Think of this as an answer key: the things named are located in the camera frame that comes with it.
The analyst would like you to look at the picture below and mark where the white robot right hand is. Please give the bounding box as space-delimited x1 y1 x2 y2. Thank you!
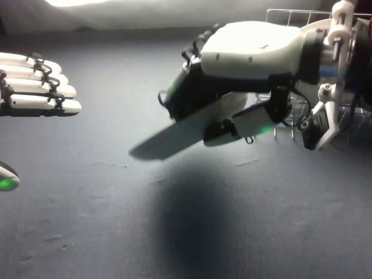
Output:
158 20 325 148

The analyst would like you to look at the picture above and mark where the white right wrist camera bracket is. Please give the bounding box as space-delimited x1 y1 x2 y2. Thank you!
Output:
302 0 360 151

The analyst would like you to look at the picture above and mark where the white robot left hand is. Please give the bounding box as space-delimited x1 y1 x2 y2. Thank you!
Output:
0 52 83 193

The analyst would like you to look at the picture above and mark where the chrome wire dish rack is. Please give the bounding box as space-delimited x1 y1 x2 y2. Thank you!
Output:
255 8 372 141

